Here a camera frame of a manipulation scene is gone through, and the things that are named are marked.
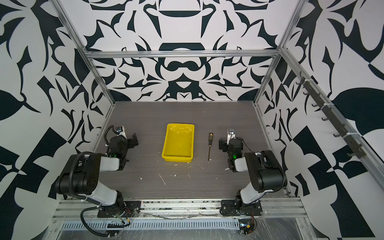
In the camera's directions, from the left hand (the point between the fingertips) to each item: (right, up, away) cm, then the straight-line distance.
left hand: (126, 132), depth 93 cm
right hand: (+65, -3, +2) cm, 65 cm away
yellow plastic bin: (+32, -6, -1) cm, 33 cm away
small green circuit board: (+66, -42, -21) cm, 81 cm away
